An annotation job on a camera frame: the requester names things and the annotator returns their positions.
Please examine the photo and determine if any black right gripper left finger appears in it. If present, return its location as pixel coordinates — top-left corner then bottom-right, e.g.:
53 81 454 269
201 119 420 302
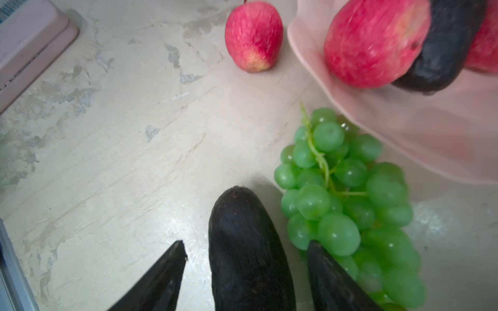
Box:
109 241 188 311

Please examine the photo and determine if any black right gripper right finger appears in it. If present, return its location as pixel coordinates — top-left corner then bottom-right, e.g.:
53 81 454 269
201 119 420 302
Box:
307 241 383 311

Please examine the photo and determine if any dark avocado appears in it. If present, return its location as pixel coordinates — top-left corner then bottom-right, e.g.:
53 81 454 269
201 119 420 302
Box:
392 0 488 93
208 186 296 310

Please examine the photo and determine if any green grape bunch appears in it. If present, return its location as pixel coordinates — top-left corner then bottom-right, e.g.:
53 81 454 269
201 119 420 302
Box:
274 108 426 310

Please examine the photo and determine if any red apple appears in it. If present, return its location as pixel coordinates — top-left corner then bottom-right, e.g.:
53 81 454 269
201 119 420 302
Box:
465 1 497 74
324 1 431 88
225 1 284 73

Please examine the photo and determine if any red apple front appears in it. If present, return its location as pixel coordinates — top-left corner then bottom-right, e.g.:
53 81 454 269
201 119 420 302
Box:
225 1 284 73

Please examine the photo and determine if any pink tray under arm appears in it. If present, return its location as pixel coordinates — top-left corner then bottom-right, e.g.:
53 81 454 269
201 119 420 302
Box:
1 0 79 111

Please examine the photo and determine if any pink scalloped fruit bowl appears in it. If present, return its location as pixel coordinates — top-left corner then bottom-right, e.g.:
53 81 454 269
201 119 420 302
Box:
287 1 497 184

